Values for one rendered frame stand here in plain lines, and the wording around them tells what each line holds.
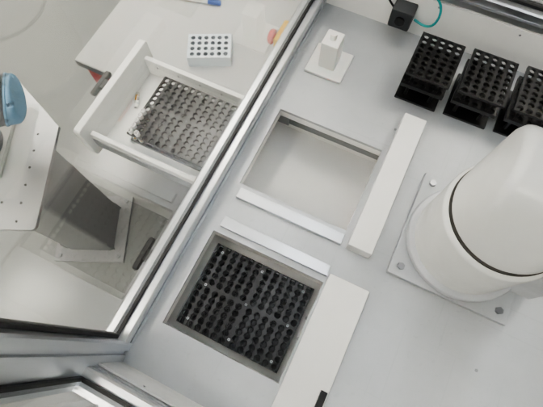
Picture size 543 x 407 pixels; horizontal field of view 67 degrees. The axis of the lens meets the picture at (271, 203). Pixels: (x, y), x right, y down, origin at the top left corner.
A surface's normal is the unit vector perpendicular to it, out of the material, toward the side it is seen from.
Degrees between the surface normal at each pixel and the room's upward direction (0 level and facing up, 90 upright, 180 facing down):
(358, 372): 0
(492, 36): 90
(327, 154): 0
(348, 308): 0
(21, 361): 90
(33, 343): 90
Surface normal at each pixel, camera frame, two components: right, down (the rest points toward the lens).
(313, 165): -0.01, -0.34
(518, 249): -0.42, 0.72
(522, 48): -0.43, 0.85
